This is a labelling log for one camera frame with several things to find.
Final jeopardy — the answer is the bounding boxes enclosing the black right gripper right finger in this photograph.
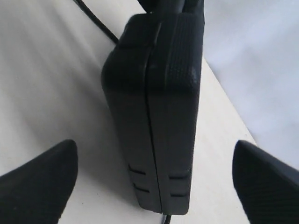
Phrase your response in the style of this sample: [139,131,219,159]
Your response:
[232,140,299,224]

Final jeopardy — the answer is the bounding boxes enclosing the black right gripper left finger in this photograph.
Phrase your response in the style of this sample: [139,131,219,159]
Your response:
[0,140,78,224]

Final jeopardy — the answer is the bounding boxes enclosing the black plastic carrying case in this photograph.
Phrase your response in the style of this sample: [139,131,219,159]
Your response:
[101,0,205,215]

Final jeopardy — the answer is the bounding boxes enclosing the black braided rope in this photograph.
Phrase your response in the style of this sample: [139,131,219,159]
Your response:
[74,0,172,224]

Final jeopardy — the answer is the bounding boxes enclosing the white backdrop curtain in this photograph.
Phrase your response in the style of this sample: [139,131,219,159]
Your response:
[204,0,299,168]

